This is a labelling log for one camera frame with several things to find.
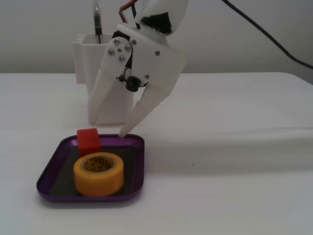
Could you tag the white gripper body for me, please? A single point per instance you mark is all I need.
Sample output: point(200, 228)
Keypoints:
point(160, 64)

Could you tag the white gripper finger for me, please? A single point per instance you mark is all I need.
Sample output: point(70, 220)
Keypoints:
point(107, 80)
point(146, 105)

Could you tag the red cube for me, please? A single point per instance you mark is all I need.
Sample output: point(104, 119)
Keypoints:
point(89, 142)

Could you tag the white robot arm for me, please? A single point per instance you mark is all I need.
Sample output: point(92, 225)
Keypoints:
point(176, 12)

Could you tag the white plastic pen holder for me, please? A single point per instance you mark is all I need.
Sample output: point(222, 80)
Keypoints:
point(83, 61)

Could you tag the black pen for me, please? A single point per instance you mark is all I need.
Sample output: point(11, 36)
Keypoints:
point(97, 22)

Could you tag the yellow masking tape roll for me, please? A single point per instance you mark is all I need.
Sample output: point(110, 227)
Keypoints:
point(97, 182)

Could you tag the purple metal tray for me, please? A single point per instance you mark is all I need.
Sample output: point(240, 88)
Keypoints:
point(52, 173)

